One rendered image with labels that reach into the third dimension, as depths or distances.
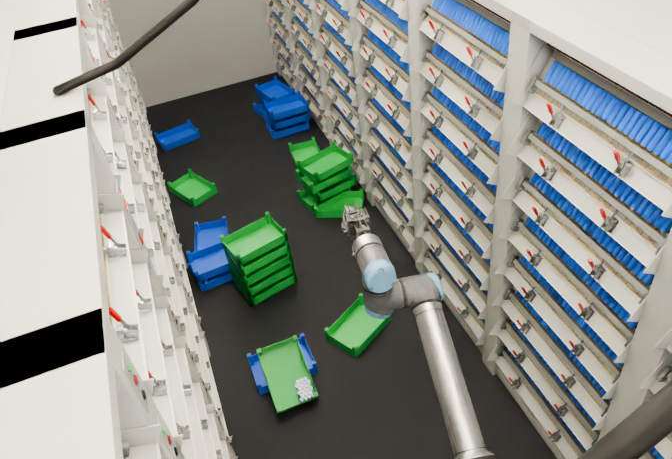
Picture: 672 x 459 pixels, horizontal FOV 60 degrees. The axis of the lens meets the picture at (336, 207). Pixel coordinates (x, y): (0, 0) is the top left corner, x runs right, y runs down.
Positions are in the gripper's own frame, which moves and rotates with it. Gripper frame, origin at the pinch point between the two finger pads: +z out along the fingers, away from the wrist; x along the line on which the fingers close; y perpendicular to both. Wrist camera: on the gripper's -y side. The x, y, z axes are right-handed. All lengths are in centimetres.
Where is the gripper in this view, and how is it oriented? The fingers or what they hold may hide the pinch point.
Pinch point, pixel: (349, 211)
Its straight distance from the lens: 195.9
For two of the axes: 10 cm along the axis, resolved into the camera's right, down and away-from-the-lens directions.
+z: -2.4, -5.8, 7.8
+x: -9.7, 2.2, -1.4
